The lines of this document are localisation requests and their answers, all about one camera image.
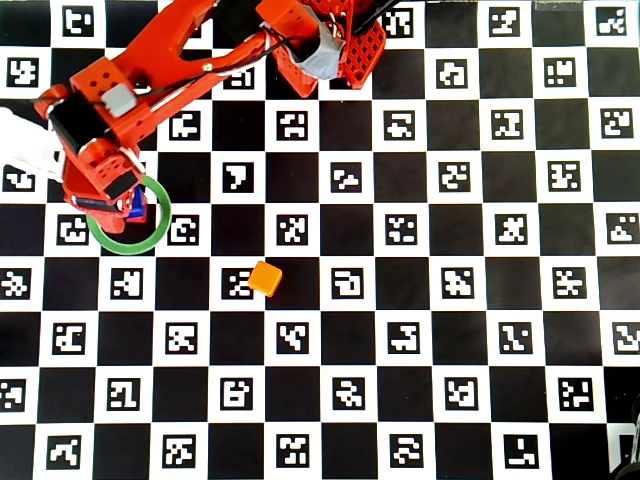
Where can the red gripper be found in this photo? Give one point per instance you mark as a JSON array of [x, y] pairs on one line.
[[96, 202]]

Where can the blue cube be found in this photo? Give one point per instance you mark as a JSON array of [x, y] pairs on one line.
[[136, 207]]

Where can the orange cube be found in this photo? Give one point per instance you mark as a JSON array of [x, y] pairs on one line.
[[265, 277]]

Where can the red lattice robot base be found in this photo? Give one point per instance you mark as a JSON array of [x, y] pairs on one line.
[[362, 55]]

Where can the red robot arm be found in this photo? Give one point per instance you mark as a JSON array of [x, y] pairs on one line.
[[165, 40]]

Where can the black white marker checkerboard mat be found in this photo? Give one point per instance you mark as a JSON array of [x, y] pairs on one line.
[[350, 325]]

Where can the grey tape wad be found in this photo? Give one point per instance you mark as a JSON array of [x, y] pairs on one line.
[[320, 57]]

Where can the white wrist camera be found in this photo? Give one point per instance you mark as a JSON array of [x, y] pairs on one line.
[[27, 145]]

